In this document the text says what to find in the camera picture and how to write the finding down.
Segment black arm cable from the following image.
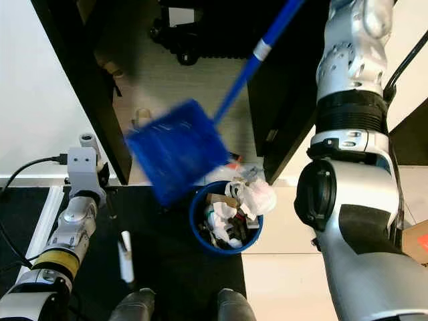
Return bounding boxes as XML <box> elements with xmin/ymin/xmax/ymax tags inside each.
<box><xmin>0</xmin><ymin>154</ymin><xmax>69</xmax><ymax>268</ymax></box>
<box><xmin>383</xmin><ymin>30</ymin><xmax>428</xmax><ymax>102</ymax></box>

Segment black cabinet panel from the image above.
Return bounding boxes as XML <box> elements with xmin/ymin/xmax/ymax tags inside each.
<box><xmin>30</xmin><ymin>0</ymin><xmax>133</xmax><ymax>187</ymax></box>
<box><xmin>246</xmin><ymin>0</ymin><xmax>332</xmax><ymax>185</ymax></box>

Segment blue trash bucket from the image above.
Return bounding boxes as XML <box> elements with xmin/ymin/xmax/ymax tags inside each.
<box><xmin>189</xmin><ymin>179</ymin><xmax>265</xmax><ymax>255</ymax></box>

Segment brown cardboard scrap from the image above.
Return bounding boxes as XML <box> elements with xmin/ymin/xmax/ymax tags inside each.
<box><xmin>206</xmin><ymin>193</ymin><xmax>238</xmax><ymax>209</ymax></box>

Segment black floor mat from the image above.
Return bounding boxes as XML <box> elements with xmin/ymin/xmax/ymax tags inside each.
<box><xmin>0</xmin><ymin>184</ymin><xmax>247</xmax><ymax>321</ymax></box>

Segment black board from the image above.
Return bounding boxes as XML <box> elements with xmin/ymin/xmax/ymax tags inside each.
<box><xmin>389</xmin><ymin>97</ymin><xmax>428</xmax><ymax>167</ymax></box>

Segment white floor strip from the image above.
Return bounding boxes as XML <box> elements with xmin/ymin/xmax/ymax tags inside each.
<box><xmin>21</xmin><ymin>186</ymin><xmax>66</xmax><ymax>268</ymax></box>

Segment brown cardboard piece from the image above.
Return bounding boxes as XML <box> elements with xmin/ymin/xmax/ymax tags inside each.
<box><xmin>400</xmin><ymin>219</ymin><xmax>428</xmax><ymax>266</ymax></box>

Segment small brown object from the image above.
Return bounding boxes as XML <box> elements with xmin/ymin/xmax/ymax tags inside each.
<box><xmin>102</xmin><ymin>60</ymin><xmax>124</xmax><ymax>98</ymax></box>

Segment broom with white grip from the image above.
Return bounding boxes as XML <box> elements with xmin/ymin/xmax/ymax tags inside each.
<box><xmin>117</xmin><ymin>231</ymin><xmax>136</xmax><ymax>285</ymax></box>

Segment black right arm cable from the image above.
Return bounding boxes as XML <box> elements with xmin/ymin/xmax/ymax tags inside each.
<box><xmin>383</xmin><ymin>30</ymin><xmax>428</xmax><ymax>102</ymax></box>

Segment grey robot right leg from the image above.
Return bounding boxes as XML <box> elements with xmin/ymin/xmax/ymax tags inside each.
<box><xmin>217</xmin><ymin>288</ymin><xmax>259</xmax><ymax>321</ymax></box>

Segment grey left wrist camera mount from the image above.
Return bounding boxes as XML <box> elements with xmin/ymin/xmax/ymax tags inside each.
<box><xmin>67</xmin><ymin>132</ymin><xmax>108</xmax><ymax>200</ymax></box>

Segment small beige object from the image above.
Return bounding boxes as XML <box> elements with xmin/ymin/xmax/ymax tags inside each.
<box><xmin>132</xmin><ymin>107</ymin><xmax>156</xmax><ymax>131</ymax></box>

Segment blue long-handled dustpan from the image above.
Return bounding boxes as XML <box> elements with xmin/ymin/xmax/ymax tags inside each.
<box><xmin>125</xmin><ymin>0</ymin><xmax>306</xmax><ymax>208</ymax></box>

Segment white crumpled plastic bag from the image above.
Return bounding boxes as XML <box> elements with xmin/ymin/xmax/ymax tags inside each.
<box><xmin>224</xmin><ymin>175</ymin><xmax>277</xmax><ymax>221</ymax></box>

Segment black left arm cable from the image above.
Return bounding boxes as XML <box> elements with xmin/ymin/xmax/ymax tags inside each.
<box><xmin>0</xmin><ymin>154</ymin><xmax>69</xmax><ymax>268</ymax></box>

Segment black wheeled base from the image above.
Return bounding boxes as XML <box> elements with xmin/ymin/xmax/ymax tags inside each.
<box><xmin>150</xmin><ymin>0</ymin><xmax>261</xmax><ymax>66</ymax></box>

